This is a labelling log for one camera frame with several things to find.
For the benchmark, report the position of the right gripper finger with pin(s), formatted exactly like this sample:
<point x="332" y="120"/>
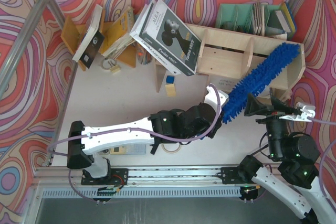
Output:
<point x="255" y="107"/>
<point x="279" y="106"/>

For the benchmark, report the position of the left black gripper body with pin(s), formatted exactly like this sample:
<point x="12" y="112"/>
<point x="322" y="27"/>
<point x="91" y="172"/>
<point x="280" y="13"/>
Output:
<point x="219" y="120"/>

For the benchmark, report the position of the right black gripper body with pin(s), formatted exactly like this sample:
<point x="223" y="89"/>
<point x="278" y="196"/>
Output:
<point x="271" y="117"/>

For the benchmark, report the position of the blue microfiber duster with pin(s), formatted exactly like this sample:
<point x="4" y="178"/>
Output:
<point x="260" y="77"/>

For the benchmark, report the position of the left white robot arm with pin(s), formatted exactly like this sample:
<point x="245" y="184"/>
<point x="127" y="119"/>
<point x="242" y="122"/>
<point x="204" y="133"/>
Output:
<point x="174" y="126"/>

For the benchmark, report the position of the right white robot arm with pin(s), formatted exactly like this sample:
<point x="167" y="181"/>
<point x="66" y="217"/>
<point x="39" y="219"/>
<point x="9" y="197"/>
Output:
<point x="302" y="189"/>

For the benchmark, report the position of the light wooden bookshelf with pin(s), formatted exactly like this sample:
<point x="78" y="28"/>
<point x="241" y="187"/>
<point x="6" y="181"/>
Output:
<point x="233" y="55"/>

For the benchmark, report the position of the yellow sticky note pad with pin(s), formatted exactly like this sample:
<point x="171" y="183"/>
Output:
<point x="170" y="90"/>

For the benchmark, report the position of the black detached gripper finger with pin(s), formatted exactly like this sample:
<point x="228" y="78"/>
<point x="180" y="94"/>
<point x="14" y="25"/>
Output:
<point x="153" y="148"/>

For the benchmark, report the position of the small blue block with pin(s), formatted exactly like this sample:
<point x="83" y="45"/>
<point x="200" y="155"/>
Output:
<point x="170" y="79"/>

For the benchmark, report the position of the grey yellow calculator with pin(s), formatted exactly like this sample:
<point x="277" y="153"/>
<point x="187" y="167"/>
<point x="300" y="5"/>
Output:
<point x="131" y="149"/>

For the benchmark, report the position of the pencil cup with pens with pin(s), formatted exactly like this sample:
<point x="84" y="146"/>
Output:
<point x="143" y="56"/>

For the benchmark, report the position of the teal file organizer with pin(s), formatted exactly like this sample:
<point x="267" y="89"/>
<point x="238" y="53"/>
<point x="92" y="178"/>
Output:
<point x="258" y="19"/>

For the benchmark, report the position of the blue yellow book in organizer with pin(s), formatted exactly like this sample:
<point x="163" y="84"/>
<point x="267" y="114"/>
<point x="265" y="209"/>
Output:
<point x="286" y="19"/>

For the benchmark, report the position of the gold binder clip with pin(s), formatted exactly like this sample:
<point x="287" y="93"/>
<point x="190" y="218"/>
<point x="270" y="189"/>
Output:
<point x="114" y="68"/>

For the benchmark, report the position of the black white Twins story book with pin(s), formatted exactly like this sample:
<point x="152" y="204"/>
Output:
<point x="167" y="38"/>

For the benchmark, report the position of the yellow books stack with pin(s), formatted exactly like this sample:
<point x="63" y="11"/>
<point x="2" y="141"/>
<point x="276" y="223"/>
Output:
<point x="117" y="36"/>

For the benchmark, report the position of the white black paperback book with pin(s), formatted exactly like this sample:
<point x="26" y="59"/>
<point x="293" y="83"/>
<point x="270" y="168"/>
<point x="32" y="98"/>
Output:
<point x="90" y="39"/>

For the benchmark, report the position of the orange wooden book rack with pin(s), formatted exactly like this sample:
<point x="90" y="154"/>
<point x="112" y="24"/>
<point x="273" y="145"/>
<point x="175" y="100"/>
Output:
<point x="70" y="36"/>

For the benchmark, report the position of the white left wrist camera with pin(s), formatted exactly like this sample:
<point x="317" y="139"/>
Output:
<point x="211" y="97"/>

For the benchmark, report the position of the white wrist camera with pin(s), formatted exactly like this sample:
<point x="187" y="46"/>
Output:
<point x="303" y="113"/>
<point x="211" y="97"/>

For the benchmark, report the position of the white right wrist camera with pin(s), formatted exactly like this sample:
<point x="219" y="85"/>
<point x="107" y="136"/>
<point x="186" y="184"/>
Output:
<point x="303" y="113"/>

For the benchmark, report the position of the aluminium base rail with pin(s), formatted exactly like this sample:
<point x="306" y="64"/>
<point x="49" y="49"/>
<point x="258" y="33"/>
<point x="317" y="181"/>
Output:
<point x="147" y="182"/>

